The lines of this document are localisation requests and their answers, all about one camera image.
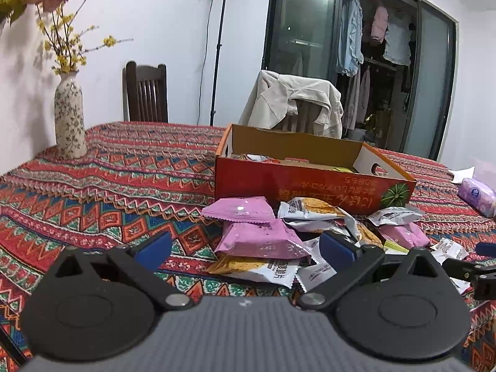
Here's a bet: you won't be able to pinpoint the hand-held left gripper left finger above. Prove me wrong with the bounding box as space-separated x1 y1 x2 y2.
52 232 195 312

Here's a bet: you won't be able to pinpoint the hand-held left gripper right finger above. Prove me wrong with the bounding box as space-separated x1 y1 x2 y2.
296 230 448 312

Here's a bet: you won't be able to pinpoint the pile of white packets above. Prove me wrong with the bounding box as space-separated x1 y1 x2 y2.
206 197 471 295

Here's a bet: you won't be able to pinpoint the orange cardboard box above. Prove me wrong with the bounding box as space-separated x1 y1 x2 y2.
214 123 418 215

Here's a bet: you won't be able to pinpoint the white cracker snack packet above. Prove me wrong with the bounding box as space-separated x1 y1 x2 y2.
232 154 280 163

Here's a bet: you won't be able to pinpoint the purple tissue pack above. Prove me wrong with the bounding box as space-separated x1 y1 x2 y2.
457 177 496 218

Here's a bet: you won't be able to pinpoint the white paper sheet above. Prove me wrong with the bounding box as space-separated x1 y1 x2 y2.
447 166 476 184

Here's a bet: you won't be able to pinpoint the brown wooden chair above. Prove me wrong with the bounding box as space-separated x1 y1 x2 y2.
279 101 322 134

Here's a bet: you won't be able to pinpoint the beige hanging garment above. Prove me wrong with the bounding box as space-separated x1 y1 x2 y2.
343 68 361 130

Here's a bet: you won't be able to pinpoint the floral ceramic vase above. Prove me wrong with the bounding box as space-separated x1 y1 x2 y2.
53 72 88 159

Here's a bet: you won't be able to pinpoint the mauve hanging garment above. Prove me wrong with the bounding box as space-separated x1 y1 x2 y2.
356 68 371 125

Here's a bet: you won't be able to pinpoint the dark wooden chair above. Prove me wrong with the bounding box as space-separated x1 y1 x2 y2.
123 61 169 123

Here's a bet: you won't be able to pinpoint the beige jacket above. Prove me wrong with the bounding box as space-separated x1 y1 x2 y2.
238 70 344 139

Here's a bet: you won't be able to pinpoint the yellow flower branches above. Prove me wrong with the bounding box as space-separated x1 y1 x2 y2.
35 0 134 76

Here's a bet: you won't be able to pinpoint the light blue hanging shirt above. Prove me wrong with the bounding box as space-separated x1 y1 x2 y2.
336 0 365 77

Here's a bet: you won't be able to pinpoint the white hanging top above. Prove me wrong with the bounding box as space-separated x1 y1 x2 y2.
383 10 412 66

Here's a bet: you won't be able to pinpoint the pink hanging garment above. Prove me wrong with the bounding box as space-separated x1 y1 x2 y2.
370 4 389 45

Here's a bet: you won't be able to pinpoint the dark framed glass sliding door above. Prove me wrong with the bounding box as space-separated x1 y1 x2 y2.
261 0 458 161

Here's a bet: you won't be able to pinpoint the black cord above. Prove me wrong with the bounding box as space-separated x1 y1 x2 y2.
0 327 24 365

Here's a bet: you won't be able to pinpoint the black light cable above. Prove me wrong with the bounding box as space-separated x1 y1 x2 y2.
197 0 215 126

